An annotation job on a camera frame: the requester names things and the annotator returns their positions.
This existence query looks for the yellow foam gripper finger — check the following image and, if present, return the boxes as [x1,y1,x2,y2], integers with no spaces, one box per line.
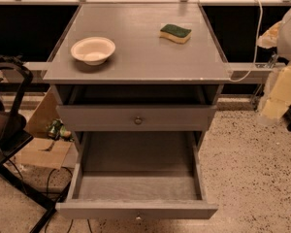
[257,64,291,125]

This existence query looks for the green and yellow sponge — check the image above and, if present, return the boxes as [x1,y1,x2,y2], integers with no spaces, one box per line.
[159,24,192,44]

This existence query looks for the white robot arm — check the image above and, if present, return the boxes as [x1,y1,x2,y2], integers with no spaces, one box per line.
[257,8,291,125]

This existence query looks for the grey wooden drawer cabinet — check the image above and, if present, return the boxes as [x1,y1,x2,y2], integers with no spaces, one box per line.
[44,3,228,142]

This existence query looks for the open grey lower drawer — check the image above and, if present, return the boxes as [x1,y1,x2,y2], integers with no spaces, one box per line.
[56,131,218,219]

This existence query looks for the grey upper drawer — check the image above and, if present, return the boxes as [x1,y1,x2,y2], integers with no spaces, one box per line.
[56,105,216,131]

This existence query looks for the white paper bowl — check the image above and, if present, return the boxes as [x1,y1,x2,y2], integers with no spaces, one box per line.
[71,37,115,66]

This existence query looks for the green crumpled bag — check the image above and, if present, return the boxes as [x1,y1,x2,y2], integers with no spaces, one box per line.
[48,119,72,141]

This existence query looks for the cardboard sheet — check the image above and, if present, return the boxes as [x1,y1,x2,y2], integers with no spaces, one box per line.
[16,90,72,169]

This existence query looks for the black chair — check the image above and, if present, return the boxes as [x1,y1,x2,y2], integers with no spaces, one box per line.
[0,55,55,233]

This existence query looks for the white cable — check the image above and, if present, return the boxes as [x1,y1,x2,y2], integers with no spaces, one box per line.
[229,0,264,83]

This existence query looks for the black floor cables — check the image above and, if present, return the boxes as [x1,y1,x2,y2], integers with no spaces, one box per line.
[43,166,94,233]

